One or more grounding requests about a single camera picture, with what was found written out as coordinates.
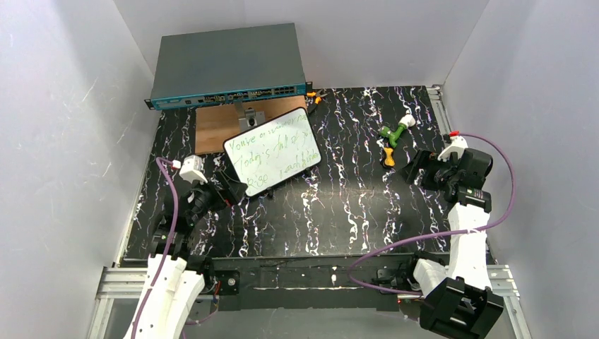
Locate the orange handled pliers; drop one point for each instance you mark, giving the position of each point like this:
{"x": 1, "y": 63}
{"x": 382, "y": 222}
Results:
{"x": 317, "y": 97}

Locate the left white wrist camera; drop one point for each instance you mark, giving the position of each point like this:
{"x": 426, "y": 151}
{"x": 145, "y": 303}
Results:
{"x": 193, "y": 168}

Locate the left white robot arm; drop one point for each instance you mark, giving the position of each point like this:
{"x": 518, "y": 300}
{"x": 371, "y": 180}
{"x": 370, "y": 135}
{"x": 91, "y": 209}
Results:
{"x": 174, "y": 277}

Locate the green white marker tool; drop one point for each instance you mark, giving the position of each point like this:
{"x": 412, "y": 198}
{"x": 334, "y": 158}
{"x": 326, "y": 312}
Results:
{"x": 392, "y": 136}

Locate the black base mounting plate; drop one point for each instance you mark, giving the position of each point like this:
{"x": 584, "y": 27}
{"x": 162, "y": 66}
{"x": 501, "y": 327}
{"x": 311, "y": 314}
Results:
{"x": 305, "y": 282}

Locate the white whiteboard black frame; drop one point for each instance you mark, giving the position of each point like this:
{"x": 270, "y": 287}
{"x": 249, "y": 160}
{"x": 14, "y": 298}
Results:
{"x": 274, "y": 151}

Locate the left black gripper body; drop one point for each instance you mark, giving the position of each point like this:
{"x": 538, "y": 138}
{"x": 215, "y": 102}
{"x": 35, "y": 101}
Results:
{"x": 227, "y": 191}

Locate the yellow black whiteboard eraser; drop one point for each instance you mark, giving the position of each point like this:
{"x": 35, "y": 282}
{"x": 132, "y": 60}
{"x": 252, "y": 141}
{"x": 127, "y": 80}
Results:
{"x": 387, "y": 160}

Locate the grey metal stand bracket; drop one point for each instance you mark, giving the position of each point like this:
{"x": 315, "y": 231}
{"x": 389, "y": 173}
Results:
{"x": 248, "y": 118}

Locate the grey network switch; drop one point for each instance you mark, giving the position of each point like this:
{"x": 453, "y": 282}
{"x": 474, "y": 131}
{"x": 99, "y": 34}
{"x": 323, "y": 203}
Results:
{"x": 204, "y": 69}

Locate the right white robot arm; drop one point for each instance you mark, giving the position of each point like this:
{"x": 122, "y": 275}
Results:
{"x": 458, "y": 297}

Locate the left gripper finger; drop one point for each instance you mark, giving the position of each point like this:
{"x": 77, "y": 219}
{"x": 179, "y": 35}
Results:
{"x": 226, "y": 182}
{"x": 234, "y": 193}

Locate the brown wooden board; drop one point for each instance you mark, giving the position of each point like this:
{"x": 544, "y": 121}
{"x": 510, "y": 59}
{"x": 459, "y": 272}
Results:
{"x": 216, "y": 124}

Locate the aluminium rail frame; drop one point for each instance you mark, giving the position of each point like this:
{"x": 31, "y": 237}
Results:
{"x": 348, "y": 204}

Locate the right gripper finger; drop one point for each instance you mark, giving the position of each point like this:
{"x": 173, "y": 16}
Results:
{"x": 411, "y": 171}
{"x": 424, "y": 157}

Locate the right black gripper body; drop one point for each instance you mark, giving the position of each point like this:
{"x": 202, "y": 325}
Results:
{"x": 429, "y": 169}

